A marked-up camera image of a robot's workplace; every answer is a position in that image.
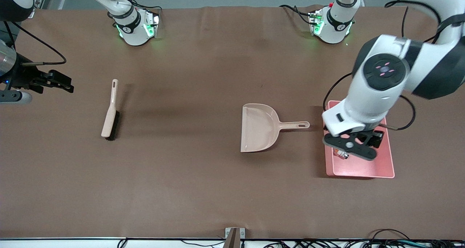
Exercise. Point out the beige plastic dustpan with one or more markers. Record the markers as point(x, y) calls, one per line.
point(258, 128)

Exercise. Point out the pink plastic bin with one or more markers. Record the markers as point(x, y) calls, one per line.
point(363, 168)

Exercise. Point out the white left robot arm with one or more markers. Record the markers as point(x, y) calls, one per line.
point(381, 95)

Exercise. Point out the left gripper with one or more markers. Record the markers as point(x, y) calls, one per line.
point(376, 136)

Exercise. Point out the beige brush with black bristles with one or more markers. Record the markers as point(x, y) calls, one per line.
point(109, 120)

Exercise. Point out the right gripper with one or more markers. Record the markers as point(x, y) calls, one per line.
point(26, 75)

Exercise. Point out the small white electronic connector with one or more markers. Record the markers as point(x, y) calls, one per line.
point(343, 155)

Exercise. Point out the metal table edge bracket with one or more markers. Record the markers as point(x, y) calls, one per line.
point(235, 239)

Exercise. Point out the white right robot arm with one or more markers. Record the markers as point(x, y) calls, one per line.
point(134, 30)

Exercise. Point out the brown table cloth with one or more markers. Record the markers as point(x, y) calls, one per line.
point(181, 186)

